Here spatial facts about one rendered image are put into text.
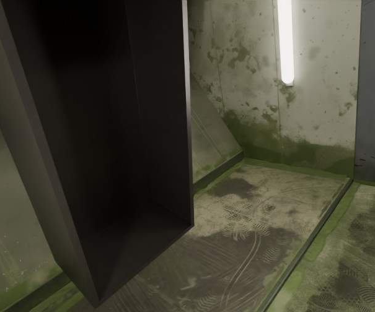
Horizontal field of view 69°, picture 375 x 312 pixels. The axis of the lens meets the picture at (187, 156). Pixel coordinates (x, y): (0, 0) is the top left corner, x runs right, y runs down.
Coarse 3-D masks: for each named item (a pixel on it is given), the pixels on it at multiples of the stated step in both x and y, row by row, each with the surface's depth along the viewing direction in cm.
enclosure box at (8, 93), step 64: (0, 0) 57; (64, 0) 97; (128, 0) 113; (0, 64) 66; (64, 64) 104; (128, 64) 125; (0, 128) 95; (64, 128) 112; (128, 128) 137; (64, 192) 122; (128, 192) 151; (192, 192) 135; (64, 256) 108; (128, 256) 130
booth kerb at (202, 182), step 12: (240, 156) 307; (216, 168) 278; (228, 168) 293; (204, 180) 267; (60, 276) 176; (36, 288) 166; (48, 288) 171; (60, 288) 177; (24, 300) 162; (36, 300) 167
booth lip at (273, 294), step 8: (344, 192) 223; (336, 200) 214; (328, 216) 199; (320, 224) 192; (312, 232) 186; (312, 240) 181; (304, 248) 174; (296, 256) 169; (296, 264) 166; (288, 272) 159; (280, 280) 155; (280, 288) 152; (272, 296) 147; (264, 304) 143
